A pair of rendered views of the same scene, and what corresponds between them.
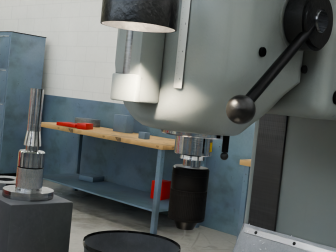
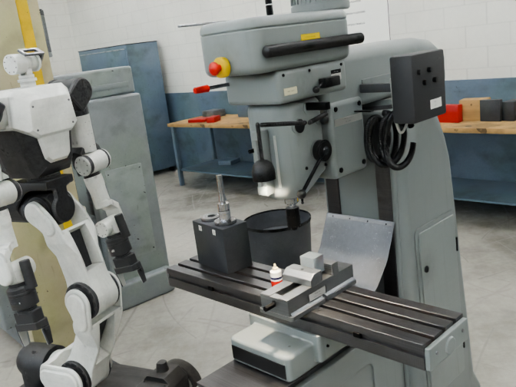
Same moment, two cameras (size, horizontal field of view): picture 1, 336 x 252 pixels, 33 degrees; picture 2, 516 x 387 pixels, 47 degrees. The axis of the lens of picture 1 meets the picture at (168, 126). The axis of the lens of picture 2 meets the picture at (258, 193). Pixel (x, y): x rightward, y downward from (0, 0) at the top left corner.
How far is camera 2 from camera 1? 1.34 m
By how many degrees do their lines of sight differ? 12
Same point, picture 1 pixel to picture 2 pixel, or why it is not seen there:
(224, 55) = (293, 174)
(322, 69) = (332, 162)
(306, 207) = (352, 201)
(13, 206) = (223, 229)
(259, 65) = (306, 173)
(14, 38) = (130, 50)
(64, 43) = (174, 42)
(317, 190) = (355, 193)
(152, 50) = not seen: hidden behind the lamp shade
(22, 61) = (141, 68)
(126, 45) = not seen: hidden behind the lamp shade
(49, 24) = (157, 27)
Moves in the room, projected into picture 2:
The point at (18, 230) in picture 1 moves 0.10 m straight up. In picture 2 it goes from (226, 239) to (223, 214)
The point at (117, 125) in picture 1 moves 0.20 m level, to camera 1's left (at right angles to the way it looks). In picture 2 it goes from (241, 111) to (226, 113)
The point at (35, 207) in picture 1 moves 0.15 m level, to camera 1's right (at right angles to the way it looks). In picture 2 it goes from (231, 228) to (269, 223)
